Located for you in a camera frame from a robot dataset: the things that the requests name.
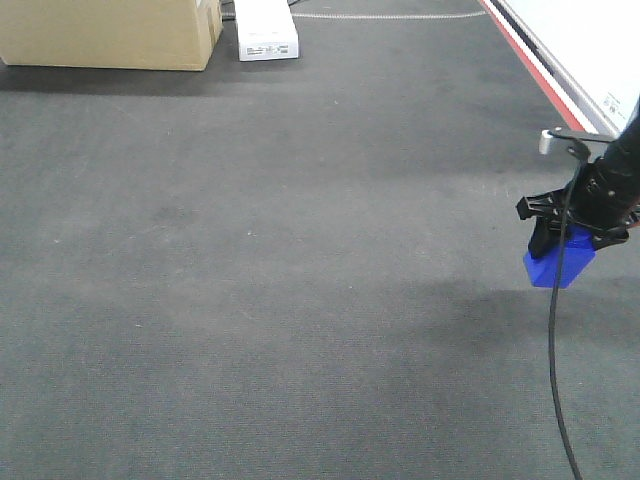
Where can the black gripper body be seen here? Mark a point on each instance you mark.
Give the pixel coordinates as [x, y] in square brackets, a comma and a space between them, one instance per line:
[602, 199]

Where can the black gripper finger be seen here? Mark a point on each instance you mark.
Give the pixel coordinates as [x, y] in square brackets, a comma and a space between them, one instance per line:
[545, 237]

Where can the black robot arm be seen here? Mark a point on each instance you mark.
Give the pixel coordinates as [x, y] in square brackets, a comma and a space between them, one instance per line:
[623, 151]

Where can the small blue plastic box part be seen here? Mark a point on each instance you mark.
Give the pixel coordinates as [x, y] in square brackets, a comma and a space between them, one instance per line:
[578, 253]

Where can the white labelled carton box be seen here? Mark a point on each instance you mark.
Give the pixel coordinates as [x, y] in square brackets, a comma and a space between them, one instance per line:
[265, 30]

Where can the white conveyor side rail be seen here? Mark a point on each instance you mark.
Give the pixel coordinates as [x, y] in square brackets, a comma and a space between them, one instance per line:
[590, 47]

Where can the brown cardboard box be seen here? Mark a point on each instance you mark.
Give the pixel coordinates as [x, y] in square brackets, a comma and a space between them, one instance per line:
[142, 35]

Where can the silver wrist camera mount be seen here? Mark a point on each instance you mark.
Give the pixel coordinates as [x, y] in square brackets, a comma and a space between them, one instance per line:
[582, 145]

